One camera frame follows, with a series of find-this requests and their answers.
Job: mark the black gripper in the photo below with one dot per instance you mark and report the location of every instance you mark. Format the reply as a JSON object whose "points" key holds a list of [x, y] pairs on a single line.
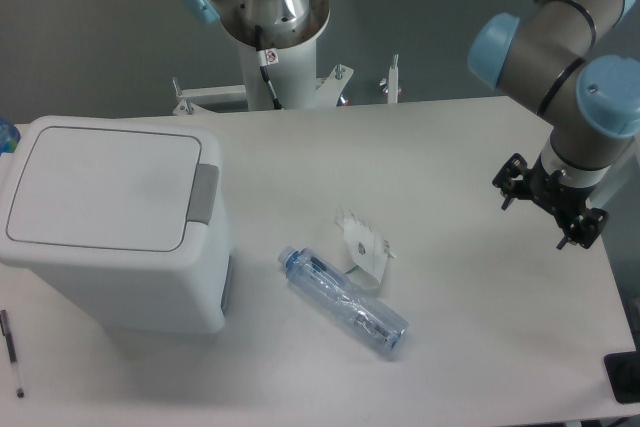
{"points": [[580, 225]]}

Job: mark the white plastic trash can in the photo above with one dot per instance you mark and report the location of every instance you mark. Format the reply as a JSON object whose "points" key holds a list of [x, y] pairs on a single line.
{"points": [[125, 219]]}

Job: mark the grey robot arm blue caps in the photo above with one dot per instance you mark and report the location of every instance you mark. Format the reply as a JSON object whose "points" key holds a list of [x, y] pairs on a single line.
{"points": [[540, 62]]}

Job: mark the blue bottle behind trash can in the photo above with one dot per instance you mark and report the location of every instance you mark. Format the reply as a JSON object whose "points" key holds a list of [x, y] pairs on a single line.
{"points": [[9, 136]]}

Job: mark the black device at table corner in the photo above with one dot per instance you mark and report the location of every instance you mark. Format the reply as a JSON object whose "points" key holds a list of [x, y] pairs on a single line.
{"points": [[623, 372]]}

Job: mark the crumpled white paper packet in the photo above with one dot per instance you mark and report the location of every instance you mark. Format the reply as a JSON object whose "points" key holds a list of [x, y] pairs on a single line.
{"points": [[368, 252]]}

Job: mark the clear plastic water bottle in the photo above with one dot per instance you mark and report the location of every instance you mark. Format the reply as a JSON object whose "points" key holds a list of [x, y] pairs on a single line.
{"points": [[372, 321]]}

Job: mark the black gel pen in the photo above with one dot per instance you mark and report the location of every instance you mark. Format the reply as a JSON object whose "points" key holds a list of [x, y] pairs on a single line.
{"points": [[12, 354]]}

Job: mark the white table leg bracket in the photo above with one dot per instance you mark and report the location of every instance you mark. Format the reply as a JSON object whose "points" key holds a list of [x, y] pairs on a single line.
{"points": [[390, 85]]}

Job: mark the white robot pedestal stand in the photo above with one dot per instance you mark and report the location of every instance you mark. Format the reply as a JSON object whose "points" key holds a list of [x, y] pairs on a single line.
{"points": [[277, 45]]}

